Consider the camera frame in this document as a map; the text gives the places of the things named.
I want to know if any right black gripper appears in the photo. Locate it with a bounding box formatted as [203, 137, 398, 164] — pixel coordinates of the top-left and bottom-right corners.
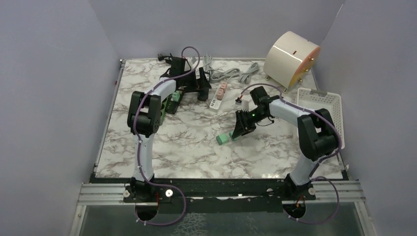
[232, 108, 268, 139]

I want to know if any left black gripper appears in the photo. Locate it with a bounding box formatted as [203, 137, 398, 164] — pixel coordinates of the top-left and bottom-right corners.
[179, 67, 211, 92]

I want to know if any pink plug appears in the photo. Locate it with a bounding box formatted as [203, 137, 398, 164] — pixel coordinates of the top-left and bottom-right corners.
[216, 89, 225, 100]
[220, 82, 228, 92]

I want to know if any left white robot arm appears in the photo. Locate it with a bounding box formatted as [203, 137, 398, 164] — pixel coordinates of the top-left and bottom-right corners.
[127, 57, 211, 202]

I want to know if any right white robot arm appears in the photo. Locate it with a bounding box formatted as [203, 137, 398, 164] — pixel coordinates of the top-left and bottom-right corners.
[230, 83, 342, 200]

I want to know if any green plug on black strip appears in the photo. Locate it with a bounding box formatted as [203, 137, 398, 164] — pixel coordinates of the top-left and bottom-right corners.
[172, 90, 181, 102]

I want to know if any white power strip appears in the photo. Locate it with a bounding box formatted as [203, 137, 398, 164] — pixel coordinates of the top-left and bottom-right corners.
[208, 88, 222, 112]

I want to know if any black power strip left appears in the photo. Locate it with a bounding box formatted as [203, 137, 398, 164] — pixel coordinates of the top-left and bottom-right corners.
[165, 90, 183, 115]

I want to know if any green power strip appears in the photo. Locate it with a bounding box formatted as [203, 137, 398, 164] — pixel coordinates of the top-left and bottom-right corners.
[160, 98, 168, 126]

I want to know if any beige cylindrical container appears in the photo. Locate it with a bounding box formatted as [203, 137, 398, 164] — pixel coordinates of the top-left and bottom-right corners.
[263, 31, 321, 90]

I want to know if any white plastic basket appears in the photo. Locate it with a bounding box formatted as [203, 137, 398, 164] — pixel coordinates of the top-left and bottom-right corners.
[295, 87, 345, 150]

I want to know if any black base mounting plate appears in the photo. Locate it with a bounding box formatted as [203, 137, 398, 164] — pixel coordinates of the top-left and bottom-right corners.
[89, 177, 317, 214]

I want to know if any grey coiled cable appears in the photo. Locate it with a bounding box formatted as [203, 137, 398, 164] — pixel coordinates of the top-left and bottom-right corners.
[202, 54, 242, 83]

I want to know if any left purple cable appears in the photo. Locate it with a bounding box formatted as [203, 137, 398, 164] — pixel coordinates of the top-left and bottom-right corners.
[127, 46, 201, 227]

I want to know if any purple cable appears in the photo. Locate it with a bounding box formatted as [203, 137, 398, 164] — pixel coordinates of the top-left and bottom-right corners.
[127, 46, 201, 227]
[235, 83, 343, 225]

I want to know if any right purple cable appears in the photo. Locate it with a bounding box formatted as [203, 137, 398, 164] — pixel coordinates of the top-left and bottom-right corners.
[235, 83, 343, 225]

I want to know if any aluminium rail frame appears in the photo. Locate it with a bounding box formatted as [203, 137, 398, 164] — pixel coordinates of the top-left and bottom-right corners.
[69, 179, 376, 236]

